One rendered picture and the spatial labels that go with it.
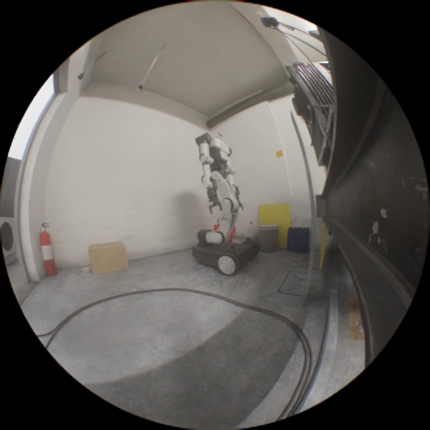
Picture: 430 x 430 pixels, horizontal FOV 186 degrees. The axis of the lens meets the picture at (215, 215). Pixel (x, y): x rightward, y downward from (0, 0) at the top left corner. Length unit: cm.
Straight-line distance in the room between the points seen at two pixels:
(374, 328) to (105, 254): 155
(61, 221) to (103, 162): 91
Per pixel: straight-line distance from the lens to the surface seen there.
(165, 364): 60
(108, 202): 182
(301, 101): 103
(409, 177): 21
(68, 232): 190
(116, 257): 150
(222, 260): 114
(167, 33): 245
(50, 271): 179
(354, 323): 80
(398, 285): 22
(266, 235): 170
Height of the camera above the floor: 51
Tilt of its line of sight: level
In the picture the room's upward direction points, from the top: 3 degrees counter-clockwise
